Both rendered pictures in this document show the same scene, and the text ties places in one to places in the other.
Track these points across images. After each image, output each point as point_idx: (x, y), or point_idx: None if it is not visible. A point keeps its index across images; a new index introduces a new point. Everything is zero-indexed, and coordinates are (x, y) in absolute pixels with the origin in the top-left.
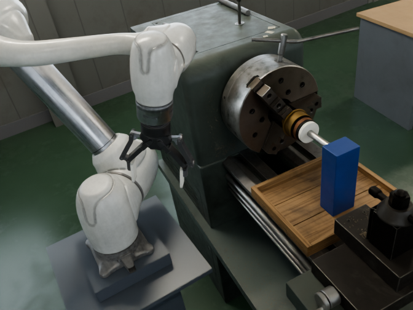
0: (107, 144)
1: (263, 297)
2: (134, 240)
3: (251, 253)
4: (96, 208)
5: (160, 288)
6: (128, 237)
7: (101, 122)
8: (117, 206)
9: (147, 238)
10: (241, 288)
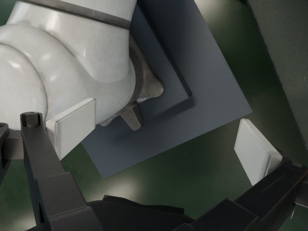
0: None
1: (305, 90)
2: (132, 95)
3: (305, 13)
4: None
5: (178, 131)
6: (122, 106)
7: None
8: None
9: (151, 62)
10: (278, 79)
